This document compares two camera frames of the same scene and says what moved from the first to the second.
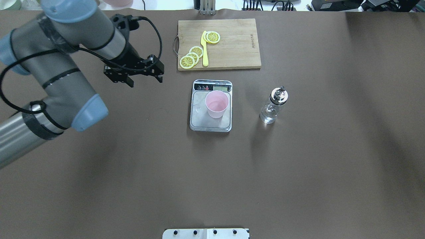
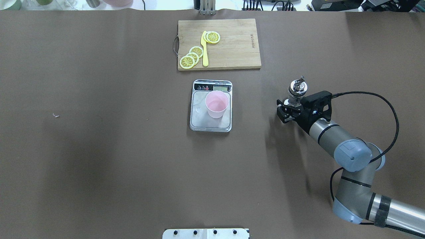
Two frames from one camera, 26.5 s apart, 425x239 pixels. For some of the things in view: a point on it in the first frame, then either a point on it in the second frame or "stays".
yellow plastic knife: x=205 y=58 stays
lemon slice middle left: x=195 y=56 stays
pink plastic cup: x=216 y=102 stays
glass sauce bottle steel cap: x=269 y=113 → x=297 y=88
